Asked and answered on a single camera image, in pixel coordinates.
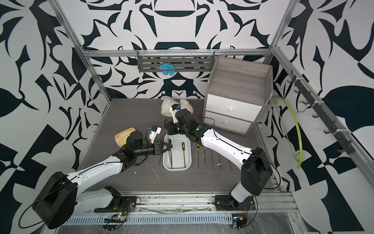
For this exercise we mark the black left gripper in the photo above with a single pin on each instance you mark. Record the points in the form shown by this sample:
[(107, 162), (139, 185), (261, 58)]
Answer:
[(158, 147)]

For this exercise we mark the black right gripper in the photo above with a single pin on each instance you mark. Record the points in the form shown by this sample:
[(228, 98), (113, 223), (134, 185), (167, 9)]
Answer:
[(171, 129)]

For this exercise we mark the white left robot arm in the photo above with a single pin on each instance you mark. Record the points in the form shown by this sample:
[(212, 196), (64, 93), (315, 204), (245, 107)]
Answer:
[(65, 195)]

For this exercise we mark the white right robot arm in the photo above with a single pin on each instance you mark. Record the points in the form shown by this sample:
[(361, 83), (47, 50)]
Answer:
[(255, 168)]

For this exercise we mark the white plastic storage box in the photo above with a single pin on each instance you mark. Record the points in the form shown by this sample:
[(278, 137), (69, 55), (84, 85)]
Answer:
[(177, 153)]

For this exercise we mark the yellow sponge block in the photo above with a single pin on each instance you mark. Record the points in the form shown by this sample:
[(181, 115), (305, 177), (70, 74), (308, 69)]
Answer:
[(121, 138)]

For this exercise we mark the white plush toy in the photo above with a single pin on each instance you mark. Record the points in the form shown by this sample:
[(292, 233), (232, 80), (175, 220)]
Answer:
[(168, 102)]

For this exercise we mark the teal crumpled cloth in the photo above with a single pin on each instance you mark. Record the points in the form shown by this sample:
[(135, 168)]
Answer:
[(167, 69)]

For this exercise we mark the grey wooden drawer cabinet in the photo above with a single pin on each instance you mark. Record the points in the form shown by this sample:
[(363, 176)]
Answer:
[(244, 86)]

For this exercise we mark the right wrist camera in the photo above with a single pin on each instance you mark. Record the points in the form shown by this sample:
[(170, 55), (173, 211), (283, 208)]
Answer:
[(173, 110)]

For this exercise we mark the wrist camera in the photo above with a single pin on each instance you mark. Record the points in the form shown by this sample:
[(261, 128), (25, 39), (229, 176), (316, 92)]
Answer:
[(173, 110), (152, 132)]

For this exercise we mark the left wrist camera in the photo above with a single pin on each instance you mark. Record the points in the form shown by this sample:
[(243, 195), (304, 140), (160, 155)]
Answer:
[(152, 132)]

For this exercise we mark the grey slotted wall shelf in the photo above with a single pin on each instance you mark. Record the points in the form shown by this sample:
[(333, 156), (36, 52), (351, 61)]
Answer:
[(190, 63)]

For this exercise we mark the white perforated cable duct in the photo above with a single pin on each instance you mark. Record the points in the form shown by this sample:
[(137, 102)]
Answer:
[(151, 219)]

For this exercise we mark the grey wall hook rail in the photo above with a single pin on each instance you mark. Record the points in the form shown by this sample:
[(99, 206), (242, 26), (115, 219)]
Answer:
[(324, 114)]

